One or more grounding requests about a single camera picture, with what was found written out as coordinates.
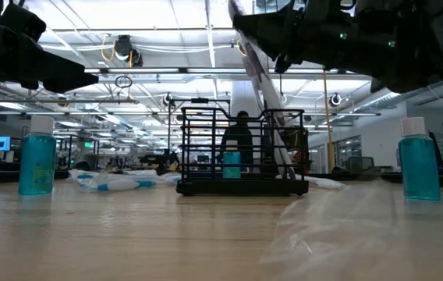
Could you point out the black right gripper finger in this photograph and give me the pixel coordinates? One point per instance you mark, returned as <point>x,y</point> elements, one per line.
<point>285,65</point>
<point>276,31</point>

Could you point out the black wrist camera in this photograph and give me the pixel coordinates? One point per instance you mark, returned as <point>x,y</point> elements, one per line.
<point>22,21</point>

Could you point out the purple white toothbrush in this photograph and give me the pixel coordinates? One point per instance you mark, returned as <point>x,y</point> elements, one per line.
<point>262,78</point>
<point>324,182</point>

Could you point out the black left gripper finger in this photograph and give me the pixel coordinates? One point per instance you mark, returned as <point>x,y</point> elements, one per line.
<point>50,68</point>
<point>61,86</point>

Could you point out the clear plastic wrapper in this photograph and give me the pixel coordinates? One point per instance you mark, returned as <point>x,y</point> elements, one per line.
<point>334,234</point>

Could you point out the person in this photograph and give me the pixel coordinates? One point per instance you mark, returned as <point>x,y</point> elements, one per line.
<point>238,136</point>

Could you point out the black metal station frame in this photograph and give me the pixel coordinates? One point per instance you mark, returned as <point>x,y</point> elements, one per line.
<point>200,100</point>

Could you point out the blue mouthwash bottle white cap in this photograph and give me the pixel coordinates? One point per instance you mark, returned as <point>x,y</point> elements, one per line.
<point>419,168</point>
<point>232,166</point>
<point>37,164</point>

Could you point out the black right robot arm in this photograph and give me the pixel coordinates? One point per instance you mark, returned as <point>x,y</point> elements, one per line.
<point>420,47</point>

